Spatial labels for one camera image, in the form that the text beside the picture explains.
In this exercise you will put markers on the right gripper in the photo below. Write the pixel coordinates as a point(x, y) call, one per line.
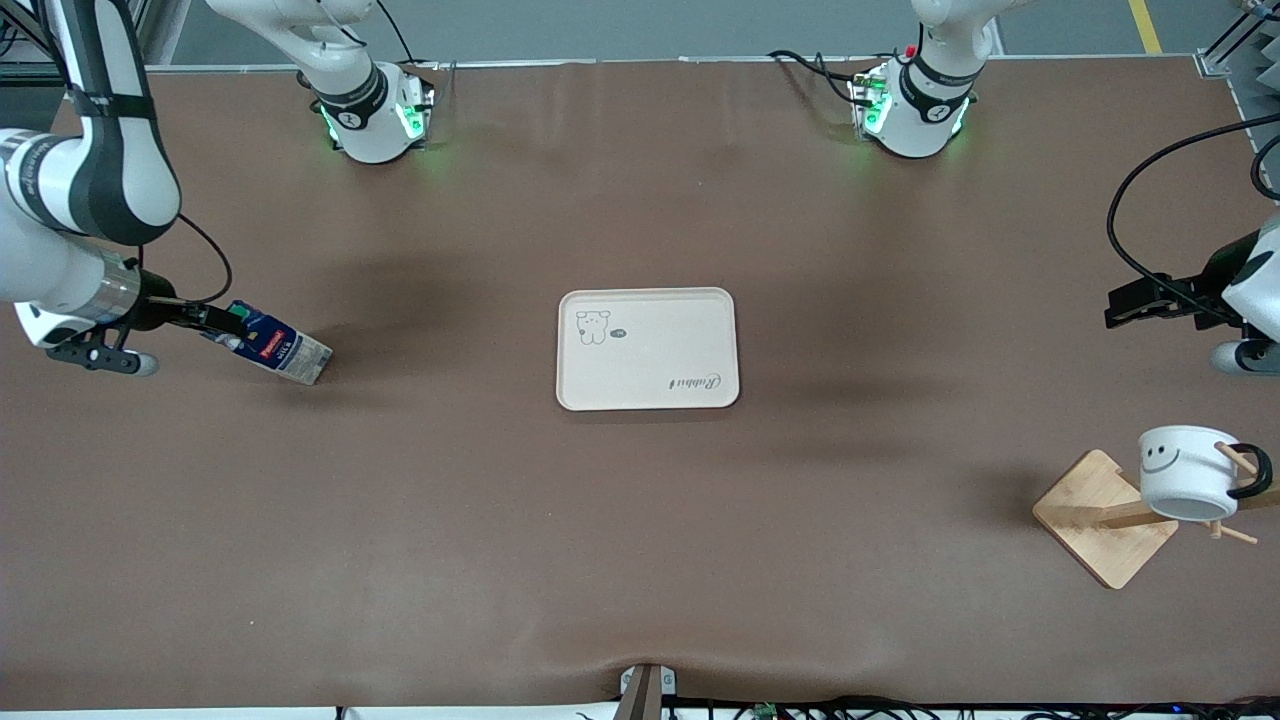
point(160, 311)

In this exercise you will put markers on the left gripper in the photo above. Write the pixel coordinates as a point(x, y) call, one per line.
point(1222, 268)

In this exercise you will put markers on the blue milk carton green cap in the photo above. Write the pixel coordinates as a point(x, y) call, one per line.
point(280, 350)

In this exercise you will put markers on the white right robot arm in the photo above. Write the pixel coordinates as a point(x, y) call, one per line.
point(100, 170)

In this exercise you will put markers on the wooden cup rack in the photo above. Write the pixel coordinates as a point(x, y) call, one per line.
point(1095, 520)

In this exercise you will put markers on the beige plastic tray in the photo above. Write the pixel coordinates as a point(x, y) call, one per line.
point(650, 350)

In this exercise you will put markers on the metal table corner bracket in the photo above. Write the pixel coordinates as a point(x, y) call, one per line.
point(1235, 45)

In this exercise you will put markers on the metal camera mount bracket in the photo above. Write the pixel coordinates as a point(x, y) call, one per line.
point(645, 695)

